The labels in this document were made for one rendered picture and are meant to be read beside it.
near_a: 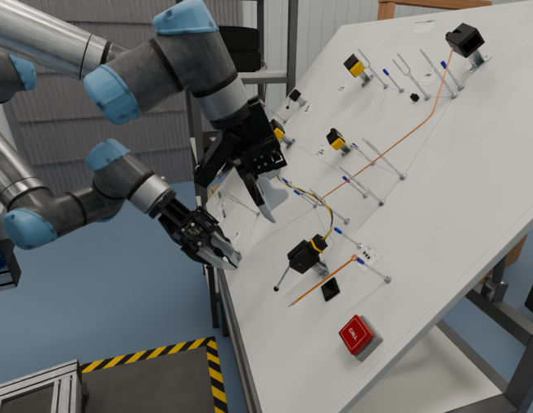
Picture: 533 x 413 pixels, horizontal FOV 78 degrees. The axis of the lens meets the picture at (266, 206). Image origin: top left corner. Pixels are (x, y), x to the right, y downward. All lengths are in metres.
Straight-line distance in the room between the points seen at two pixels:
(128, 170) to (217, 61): 0.29
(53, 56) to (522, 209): 0.74
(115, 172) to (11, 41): 0.24
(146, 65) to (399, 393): 0.88
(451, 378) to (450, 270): 0.48
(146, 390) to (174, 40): 1.76
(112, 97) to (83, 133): 3.66
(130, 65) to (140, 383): 1.75
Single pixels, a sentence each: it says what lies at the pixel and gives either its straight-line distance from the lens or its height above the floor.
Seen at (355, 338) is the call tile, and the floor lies 1.11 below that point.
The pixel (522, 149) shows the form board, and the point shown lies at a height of 1.41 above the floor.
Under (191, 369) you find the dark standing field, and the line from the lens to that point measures 2.01.
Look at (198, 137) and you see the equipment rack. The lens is 1.58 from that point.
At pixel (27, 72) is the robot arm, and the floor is 1.51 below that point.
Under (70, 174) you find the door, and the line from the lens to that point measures 4.26.
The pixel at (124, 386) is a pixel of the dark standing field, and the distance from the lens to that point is 2.05.
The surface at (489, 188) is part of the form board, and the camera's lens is 0.67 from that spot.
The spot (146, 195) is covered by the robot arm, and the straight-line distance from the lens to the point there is 0.66.
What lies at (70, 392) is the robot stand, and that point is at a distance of 1.84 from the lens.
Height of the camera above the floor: 1.56
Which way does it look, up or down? 26 degrees down
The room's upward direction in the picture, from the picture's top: straight up
